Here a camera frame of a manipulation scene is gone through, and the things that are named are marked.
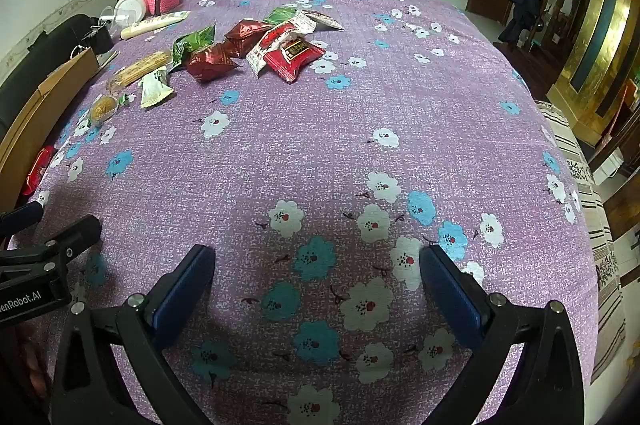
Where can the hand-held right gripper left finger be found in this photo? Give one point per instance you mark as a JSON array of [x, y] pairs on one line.
[[182, 300]]

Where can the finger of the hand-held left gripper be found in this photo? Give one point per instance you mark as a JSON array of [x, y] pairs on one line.
[[22, 214], [75, 237]]

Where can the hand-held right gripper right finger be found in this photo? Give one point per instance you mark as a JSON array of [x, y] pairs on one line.
[[452, 300]]

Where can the clear packet of golden snack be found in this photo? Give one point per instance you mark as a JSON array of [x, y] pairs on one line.
[[102, 110]]

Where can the cardboard tray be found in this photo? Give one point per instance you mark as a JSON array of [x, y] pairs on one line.
[[60, 77]]

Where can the small clear snack packet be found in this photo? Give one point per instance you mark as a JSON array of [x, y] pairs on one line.
[[127, 98]]

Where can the white and green snack packet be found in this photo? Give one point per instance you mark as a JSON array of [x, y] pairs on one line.
[[155, 90]]

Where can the clear-wrapped biscuit bar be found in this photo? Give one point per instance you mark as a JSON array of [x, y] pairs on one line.
[[137, 72]]

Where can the green foil snack packet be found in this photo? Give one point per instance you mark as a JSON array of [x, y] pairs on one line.
[[192, 42]]

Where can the white and red snack packet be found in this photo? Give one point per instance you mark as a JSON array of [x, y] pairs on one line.
[[270, 37]]

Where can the red and orange snack packet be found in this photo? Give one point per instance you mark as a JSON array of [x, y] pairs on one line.
[[40, 165]]

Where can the striped beige cloth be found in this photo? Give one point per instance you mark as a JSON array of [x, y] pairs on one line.
[[597, 245]]

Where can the black leather sofa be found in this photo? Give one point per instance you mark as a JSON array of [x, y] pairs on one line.
[[50, 45]]

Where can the white box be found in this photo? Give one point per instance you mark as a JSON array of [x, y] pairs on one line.
[[607, 167]]

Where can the purple floral tablecloth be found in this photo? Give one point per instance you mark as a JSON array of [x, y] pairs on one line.
[[350, 105]]

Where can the cream squeeze tube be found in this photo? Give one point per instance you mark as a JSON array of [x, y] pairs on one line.
[[152, 24]]

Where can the white round lid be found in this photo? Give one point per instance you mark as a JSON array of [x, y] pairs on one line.
[[131, 5]]

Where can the golden framed panel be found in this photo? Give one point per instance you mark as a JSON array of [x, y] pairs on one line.
[[585, 65]]

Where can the white-edged red snack packet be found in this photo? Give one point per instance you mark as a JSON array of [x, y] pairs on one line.
[[320, 20]]

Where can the wooden stair railing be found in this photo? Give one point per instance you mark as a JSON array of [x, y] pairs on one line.
[[565, 5]]

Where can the dark coat on stair post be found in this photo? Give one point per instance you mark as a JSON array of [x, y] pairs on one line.
[[522, 10]]

